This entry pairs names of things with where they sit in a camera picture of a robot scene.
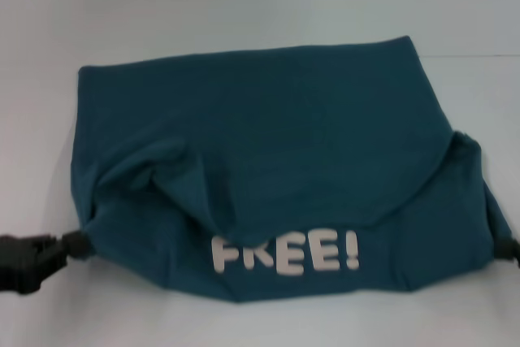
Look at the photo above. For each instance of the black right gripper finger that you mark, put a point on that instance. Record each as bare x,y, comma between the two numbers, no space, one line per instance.
510,249

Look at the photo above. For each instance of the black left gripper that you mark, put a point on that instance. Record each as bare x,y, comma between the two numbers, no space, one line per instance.
28,259

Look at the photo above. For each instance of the blue T-shirt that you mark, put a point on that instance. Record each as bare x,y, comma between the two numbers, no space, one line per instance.
284,168

